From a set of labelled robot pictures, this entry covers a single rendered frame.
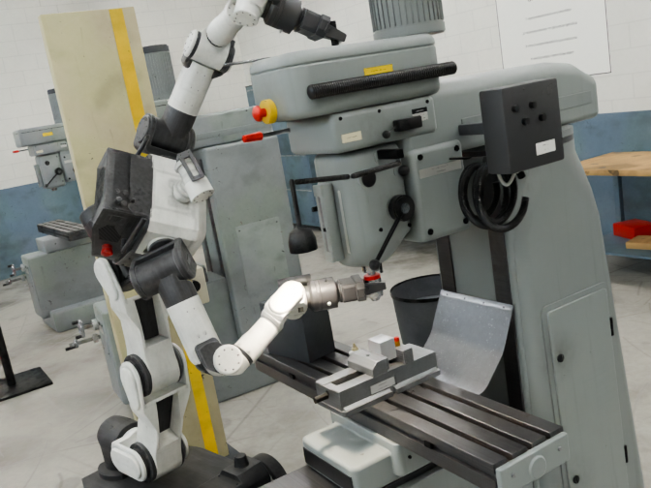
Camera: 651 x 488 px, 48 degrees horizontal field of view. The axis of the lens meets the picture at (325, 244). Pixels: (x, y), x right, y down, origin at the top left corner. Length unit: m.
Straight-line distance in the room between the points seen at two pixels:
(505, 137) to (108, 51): 2.16
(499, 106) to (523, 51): 5.37
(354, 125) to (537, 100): 0.45
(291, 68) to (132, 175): 0.54
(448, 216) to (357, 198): 0.29
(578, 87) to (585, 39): 4.31
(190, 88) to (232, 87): 9.66
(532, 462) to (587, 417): 0.71
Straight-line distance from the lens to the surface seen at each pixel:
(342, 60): 1.81
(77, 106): 3.45
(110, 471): 2.84
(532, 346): 2.23
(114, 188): 1.97
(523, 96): 1.86
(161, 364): 2.36
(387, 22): 2.04
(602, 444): 2.54
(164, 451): 2.55
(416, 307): 3.92
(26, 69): 10.87
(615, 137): 6.63
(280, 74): 1.78
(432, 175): 1.98
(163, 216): 1.96
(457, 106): 2.06
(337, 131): 1.80
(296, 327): 2.38
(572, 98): 2.39
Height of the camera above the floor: 1.79
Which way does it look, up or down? 12 degrees down
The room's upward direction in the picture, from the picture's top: 10 degrees counter-clockwise
